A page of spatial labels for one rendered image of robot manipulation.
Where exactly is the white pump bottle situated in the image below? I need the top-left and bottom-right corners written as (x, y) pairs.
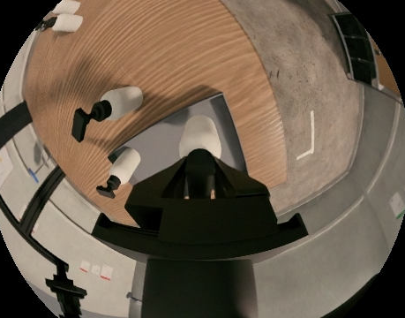
top-left (179, 115), bottom-right (221, 199)
top-left (96, 148), bottom-right (140, 200)
top-left (52, 0), bottom-right (80, 15)
top-left (34, 13), bottom-right (83, 32)
top-left (71, 86), bottom-right (143, 144)

